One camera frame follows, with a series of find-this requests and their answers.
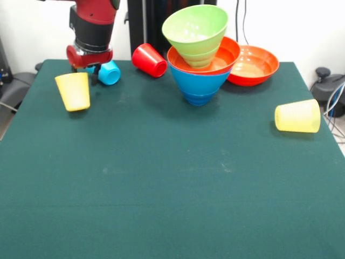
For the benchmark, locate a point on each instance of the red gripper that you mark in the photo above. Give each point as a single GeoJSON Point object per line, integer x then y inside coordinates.
{"type": "Point", "coordinates": [89, 59]}

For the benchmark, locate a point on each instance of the opaque yellow cup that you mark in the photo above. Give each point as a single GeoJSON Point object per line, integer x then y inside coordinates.
{"type": "Point", "coordinates": [74, 93]}

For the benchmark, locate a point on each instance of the large light blue bowl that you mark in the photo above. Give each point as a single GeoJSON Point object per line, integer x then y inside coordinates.
{"type": "Point", "coordinates": [199, 85]}

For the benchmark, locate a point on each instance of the small green bowl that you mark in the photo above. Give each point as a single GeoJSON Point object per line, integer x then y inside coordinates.
{"type": "Point", "coordinates": [200, 60]}

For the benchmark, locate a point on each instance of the small dark blue bowl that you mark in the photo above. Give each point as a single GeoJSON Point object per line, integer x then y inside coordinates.
{"type": "Point", "coordinates": [199, 99]}

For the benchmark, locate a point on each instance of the large green bowl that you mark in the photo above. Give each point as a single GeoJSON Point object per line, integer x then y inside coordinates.
{"type": "Point", "coordinates": [196, 29]}

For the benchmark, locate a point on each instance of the orange bowl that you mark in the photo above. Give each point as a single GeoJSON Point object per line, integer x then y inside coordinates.
{"type": "Point", "coordinates": [256, 70]}
{"type": "Point", "coordinates": [229, 56]}

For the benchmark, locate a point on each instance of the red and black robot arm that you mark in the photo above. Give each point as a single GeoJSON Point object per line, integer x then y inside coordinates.
{"type": "Point", "coordinates": [93, 24]}

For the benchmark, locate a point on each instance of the light blue cup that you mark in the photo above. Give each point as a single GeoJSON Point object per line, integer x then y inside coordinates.
{"type": "Point", "coordinates": [109, 73]}

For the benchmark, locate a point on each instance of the red cup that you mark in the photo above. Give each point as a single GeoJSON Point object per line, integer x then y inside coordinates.
{"type": "Point", "coordinates": [147, 59]}

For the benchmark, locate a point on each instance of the black chair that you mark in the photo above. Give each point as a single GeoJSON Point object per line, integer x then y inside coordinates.
{"type": "Point", "coordinates": [19, 86]}

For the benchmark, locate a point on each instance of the dark green tablecloth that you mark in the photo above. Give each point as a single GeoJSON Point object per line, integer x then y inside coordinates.
{"type": "Point", "coordinates": [188, 202]}

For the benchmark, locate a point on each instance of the translucent yellow cup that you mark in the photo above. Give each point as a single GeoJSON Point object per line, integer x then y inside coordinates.
{"type": "Point", "coordinates": [296, 116]}

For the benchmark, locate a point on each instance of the black chair base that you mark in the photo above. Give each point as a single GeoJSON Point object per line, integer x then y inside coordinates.
{"type": "Point", "coordinates": [323, 86]}

